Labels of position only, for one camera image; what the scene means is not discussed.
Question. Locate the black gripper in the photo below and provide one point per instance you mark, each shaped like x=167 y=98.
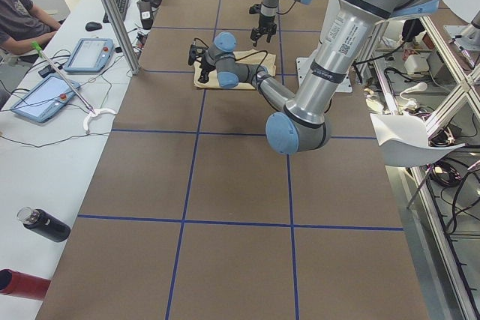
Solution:
x=265 y=22
x=205 y=67

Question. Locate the cream long sleeve shirt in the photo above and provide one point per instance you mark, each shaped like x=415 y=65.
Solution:
x=243 y=57

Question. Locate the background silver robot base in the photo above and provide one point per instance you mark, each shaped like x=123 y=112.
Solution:
x=466 y=39

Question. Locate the black keyboard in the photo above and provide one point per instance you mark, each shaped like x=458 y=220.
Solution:
x=118 y=4

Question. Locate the far blue teach pendant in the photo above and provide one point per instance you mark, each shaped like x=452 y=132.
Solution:
x=90 y=55

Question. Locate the blue teach pendant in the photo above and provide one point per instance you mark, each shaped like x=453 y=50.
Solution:
x=90 y=55
x=43 y=101

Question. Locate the metal grabber stick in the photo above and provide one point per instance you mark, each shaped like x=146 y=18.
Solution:
x=92 y=112

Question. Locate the black computer mouse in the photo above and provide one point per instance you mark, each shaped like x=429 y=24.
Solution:
x=93 y=26

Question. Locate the near blue teach pendant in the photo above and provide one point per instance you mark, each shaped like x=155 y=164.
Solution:
x=43 y=101

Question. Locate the white plastic chair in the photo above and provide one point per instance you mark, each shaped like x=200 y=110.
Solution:
x=404 y=142

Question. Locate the seated person grey shirt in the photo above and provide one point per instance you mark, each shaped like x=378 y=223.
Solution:
x=23 y=23

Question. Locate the black water bottle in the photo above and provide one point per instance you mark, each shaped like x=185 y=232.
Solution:
x=44 y=224

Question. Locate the red cylinder bottle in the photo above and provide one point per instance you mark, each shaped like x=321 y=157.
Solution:
x=17 y=284

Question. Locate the aluminium frame post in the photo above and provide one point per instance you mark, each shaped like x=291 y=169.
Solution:
x=121 y=34

